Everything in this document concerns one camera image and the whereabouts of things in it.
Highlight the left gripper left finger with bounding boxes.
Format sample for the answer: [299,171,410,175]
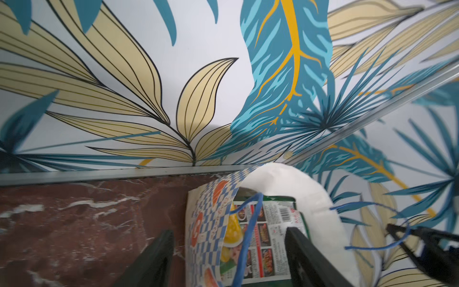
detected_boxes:
[112,230,175,287]

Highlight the right corner aluminium post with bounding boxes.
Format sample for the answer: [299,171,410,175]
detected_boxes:
[283,61,459,166]

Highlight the green white barcode packet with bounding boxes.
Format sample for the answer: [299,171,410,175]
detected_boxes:
[218,195,309,287]

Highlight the paper bag blue checkered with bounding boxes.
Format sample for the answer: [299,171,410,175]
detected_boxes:
[185,163,376,287]

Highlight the green yellow corn soup packet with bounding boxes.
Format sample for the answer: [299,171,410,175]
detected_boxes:
[221,214,244,263]

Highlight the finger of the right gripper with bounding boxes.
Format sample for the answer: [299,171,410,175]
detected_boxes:
[386,224,459,287]

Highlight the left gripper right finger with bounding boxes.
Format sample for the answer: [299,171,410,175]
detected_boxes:
[284,227,352,287]

